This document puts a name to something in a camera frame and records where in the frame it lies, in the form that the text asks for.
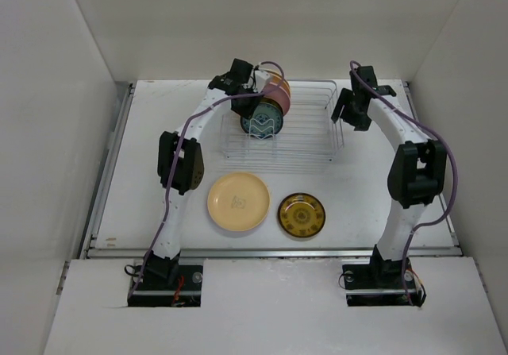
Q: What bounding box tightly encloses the white wire dish rack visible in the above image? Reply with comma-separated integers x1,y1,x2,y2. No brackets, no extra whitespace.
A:
219,80,344,173

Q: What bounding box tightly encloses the yellow patterned plate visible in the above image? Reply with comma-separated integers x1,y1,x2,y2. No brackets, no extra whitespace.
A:
276,193,326,240
261,97,283,115

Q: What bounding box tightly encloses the pink plastic plate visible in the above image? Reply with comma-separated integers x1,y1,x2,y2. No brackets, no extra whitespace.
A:
262,83,291,116

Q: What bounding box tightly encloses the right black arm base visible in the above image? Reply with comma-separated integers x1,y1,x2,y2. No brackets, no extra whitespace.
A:
341,264,427,307

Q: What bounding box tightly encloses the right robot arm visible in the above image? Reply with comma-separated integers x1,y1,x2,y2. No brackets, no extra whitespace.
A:
332,61,448,287

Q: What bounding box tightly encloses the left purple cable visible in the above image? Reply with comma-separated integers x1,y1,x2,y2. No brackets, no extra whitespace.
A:
130,60,285,292

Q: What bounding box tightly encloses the beige plastic plate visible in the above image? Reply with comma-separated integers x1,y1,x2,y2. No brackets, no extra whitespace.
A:
207,172,271,232

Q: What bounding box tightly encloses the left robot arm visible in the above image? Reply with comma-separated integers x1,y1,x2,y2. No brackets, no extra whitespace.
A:
144,59,271,289

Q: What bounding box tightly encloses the orange plastic plate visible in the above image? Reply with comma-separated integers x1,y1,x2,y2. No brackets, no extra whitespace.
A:
266,69,291,95

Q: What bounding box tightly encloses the light blue patterned plate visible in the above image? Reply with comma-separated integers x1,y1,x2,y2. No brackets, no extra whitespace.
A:
240,102,283,139

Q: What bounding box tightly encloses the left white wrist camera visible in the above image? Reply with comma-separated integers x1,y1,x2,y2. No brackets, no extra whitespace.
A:
253,69,272,93

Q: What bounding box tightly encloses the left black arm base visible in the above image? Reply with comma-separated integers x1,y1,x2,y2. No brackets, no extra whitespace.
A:
124,256,204,307

